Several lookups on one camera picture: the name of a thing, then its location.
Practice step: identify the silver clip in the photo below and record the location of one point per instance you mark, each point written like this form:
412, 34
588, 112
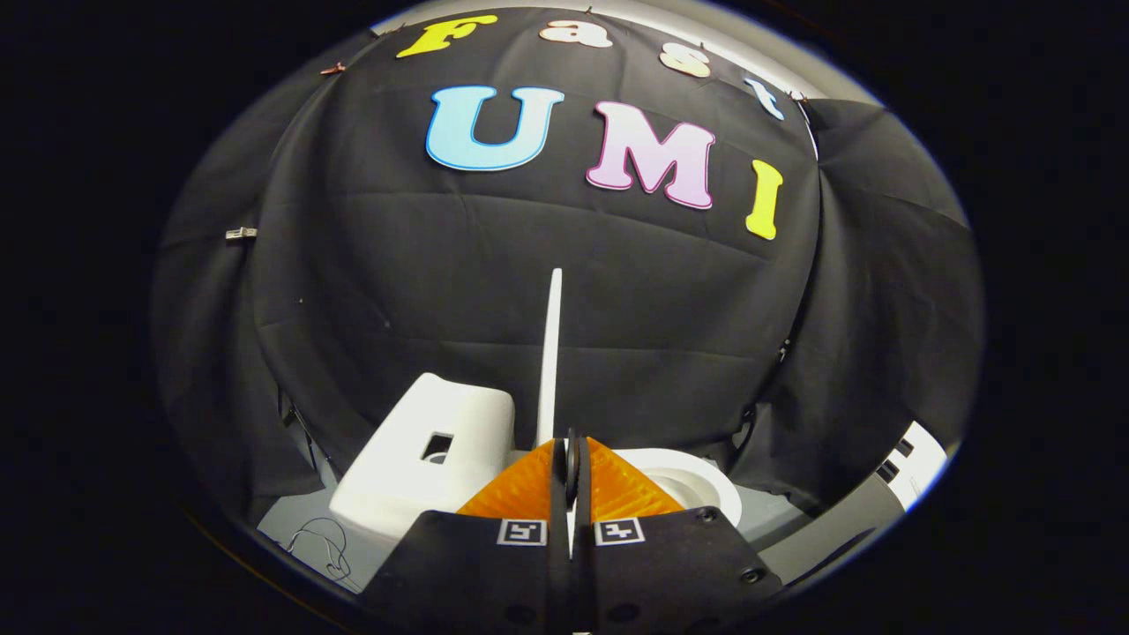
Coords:
240, 234

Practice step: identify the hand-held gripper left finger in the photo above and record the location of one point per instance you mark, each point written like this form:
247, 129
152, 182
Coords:
494, 573

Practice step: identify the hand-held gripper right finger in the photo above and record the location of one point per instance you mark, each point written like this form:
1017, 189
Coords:
661, 573

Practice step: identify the white toilet seat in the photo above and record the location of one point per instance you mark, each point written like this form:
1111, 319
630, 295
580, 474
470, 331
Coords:
706, 481

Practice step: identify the black backdrop cloth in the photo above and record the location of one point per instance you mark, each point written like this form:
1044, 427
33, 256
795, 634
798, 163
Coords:
547, 265

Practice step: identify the copper clip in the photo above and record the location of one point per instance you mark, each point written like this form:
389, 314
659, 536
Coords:
332, 68

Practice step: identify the white and grey panel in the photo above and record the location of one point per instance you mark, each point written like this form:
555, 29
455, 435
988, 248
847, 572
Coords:
882, 494

